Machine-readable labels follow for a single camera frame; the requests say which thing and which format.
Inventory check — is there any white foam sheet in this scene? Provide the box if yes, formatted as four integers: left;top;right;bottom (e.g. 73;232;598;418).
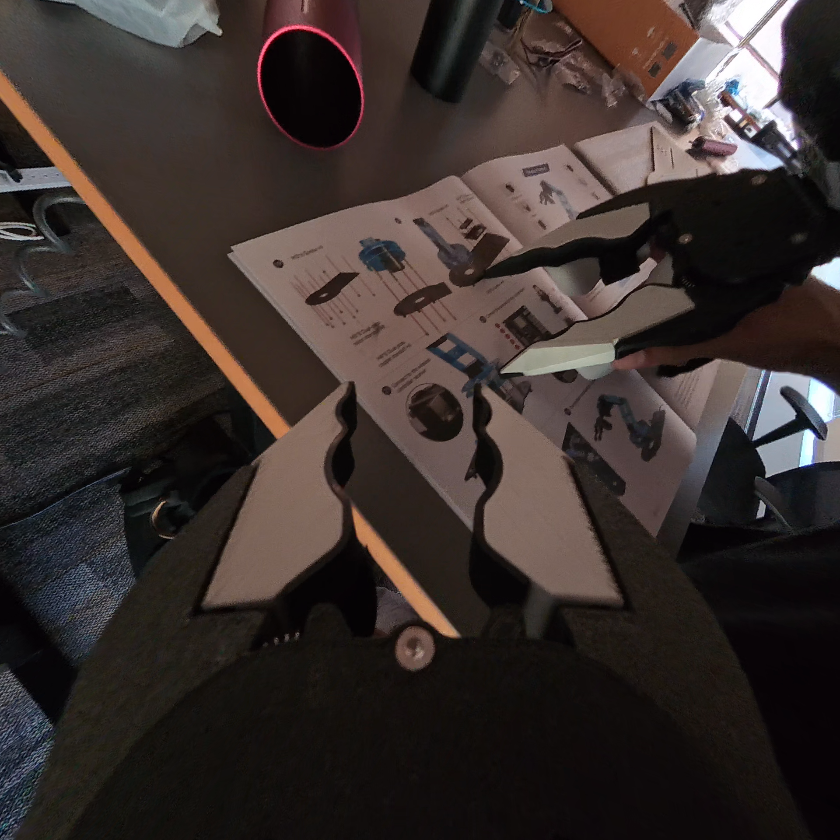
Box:
574;121;723;196

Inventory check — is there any white power strip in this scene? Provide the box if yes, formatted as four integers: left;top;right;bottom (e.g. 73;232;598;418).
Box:
0;167;68;196

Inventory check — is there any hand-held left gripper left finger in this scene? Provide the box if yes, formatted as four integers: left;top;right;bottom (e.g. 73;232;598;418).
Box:
200;382;360;614

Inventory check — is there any group of small parts bags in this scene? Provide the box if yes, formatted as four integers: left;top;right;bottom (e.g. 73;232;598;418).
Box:
478;20;652;107

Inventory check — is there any person's dark clothing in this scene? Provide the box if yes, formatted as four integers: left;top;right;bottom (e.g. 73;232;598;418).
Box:
679;518;840;840

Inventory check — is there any black metal tube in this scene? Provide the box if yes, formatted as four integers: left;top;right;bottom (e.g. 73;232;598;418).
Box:
410;0;504;104

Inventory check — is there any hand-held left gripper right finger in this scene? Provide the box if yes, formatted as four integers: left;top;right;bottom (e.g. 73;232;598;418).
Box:
469;382;626;608

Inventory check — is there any orange white cardboard box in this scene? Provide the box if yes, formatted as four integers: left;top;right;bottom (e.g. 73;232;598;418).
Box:
554;0;734;101

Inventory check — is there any dark green office chair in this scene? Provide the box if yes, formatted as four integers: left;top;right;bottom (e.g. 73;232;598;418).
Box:
696;387;840;529

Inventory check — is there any white instruction booklet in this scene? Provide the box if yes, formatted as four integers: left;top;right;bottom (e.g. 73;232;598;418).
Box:
228;146;698;536

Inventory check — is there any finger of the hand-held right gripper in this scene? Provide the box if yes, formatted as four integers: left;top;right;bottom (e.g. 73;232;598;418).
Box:
482;202;657;298
500;285;697;382

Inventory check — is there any red metal tube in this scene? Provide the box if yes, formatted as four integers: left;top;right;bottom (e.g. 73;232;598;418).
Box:
257;0;366;152

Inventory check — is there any person's right forearm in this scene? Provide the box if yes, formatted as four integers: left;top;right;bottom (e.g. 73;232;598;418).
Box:
689;276;840;395

